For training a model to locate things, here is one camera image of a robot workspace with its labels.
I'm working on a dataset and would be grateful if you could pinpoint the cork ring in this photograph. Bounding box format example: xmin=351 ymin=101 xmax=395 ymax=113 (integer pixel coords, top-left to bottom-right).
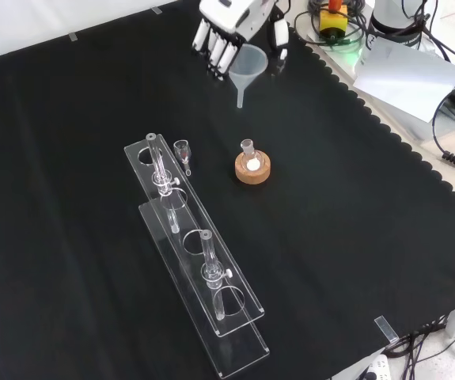
xmin=234 ymin=150 xmax=272 ymax=185

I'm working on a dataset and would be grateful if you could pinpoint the pale board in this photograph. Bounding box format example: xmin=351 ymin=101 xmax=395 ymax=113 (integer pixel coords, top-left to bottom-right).
xmin=353 ymin=37 xmax=455 ymax=124

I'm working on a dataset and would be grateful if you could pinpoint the yellow stop button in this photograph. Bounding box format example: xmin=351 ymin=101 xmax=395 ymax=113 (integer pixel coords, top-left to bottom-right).
xmin=319 ymin=0 xmax=349 ymax=41

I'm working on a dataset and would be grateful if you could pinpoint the small round-bottom glass flask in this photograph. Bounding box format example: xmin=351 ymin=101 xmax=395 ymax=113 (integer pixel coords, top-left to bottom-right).
xmin=239 ymin=139 xmax=261 ymax=173

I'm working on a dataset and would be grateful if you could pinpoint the black floor cable bundle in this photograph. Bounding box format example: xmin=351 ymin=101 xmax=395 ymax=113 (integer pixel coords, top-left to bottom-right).
xmin=384 ymin=315 xmax=452 ymax=380

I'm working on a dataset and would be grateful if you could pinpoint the black cloth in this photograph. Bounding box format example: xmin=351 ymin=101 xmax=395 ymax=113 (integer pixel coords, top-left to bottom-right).
xmin=0 ymin=0 xmax=455 ymax=380

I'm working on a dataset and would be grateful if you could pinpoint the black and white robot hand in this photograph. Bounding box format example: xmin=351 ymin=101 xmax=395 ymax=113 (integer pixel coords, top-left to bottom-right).
xmin=191 ymin=0 xmax=291 ymax=82

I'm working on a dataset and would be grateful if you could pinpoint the clear plastic funnel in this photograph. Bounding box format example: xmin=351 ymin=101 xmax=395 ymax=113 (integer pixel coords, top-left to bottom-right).
xmin=228 ymin=43 xmax=270 ymax=110

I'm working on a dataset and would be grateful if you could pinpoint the white power strip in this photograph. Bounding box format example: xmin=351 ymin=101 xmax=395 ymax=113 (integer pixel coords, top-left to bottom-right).
xmin=358 ymin=353 xmax=395 ymax=380

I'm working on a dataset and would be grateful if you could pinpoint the clear acrylic funnel stand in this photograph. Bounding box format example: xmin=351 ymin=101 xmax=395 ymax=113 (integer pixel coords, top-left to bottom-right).
xmin=123 ymin=133 xmax=271 ymax=379

